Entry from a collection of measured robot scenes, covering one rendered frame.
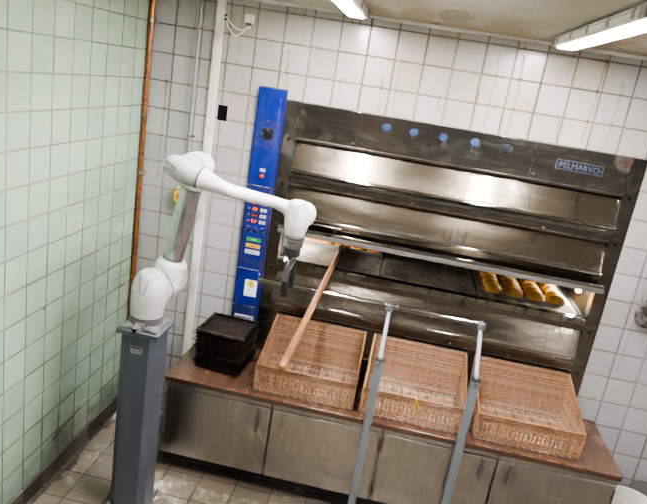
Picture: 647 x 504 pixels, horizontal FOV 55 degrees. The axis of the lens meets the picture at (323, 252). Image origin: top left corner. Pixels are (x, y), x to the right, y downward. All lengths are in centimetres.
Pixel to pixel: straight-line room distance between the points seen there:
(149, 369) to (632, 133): 270
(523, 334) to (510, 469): 77
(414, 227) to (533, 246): 66
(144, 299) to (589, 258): 236
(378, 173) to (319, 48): 75
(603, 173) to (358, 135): 132
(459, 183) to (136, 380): 197
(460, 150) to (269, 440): 189
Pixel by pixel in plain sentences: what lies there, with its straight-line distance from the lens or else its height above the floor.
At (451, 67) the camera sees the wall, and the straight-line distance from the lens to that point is 345.
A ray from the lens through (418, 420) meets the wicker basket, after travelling 346.
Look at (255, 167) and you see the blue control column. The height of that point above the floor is 170.
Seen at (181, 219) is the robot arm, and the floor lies 151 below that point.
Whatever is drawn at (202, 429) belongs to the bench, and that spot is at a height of 30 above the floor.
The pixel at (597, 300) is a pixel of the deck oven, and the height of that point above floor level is 130.
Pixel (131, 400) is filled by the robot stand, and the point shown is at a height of 64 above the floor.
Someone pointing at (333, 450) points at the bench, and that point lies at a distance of 348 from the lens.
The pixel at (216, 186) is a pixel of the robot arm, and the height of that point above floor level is 173.
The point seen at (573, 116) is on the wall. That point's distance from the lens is 354.
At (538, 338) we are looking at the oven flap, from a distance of 379.
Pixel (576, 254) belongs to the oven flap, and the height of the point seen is 154.
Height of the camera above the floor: 228
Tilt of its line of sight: 16 degrees down
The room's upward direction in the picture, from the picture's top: 9 degrees clockwise
